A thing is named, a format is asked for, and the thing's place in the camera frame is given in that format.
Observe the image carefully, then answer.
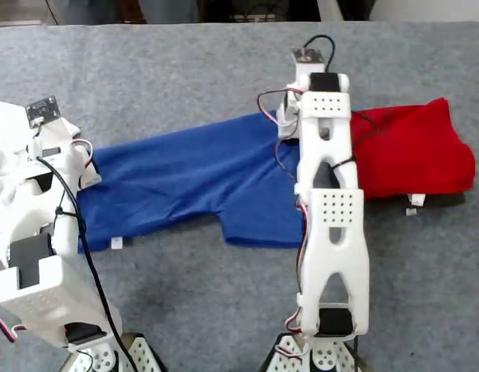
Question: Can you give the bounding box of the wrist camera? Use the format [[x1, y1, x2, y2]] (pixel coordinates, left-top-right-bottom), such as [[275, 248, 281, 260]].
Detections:
[[291, 47, 327, 74], [25, 96, 62, 128]]

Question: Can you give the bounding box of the dark shirt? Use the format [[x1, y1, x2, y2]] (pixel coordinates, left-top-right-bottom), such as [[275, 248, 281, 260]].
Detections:
[[365, 191, 467, 209]]

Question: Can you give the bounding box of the red shirt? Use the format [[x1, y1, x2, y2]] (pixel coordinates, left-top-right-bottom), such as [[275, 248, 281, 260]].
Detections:
[[349, 97, 477, 202]]

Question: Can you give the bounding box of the black cable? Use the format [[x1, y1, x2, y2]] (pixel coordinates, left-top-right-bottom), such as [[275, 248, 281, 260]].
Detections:
[[305, 34, 386, 171], [35, 155, 139, 372]]

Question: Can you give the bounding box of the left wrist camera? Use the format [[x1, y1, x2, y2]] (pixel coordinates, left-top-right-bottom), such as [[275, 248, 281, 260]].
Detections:
[[25, 96, 62, 128]]

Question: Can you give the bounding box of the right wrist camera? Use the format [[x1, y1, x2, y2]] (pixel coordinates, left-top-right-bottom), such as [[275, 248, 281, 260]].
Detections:
[[291, 47, 327, 74]]

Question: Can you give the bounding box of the blue shirt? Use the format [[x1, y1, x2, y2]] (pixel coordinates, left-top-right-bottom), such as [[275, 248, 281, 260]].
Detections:
[[74, 109, 309, 255]]

